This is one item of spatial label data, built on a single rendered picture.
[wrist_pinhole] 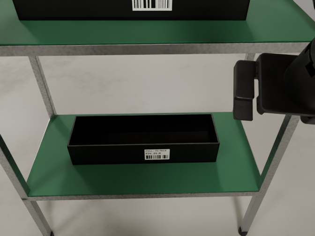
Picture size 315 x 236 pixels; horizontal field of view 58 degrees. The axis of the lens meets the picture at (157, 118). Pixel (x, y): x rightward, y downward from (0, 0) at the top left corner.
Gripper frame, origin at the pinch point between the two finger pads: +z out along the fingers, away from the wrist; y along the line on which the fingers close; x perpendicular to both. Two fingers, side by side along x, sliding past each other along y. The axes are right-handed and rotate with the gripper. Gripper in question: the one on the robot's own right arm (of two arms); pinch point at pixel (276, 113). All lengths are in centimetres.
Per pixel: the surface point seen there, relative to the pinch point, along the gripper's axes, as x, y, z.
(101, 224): 23, 41, 104
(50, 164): 0, 59, 78
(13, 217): 23, 83, 106
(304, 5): -192, -112, 201
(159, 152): -7, 16, 73
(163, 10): -33.1, 17.4, 22.8
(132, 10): -32.5, 25.0, 22.7
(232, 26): -30.6, 0.3, 23.6
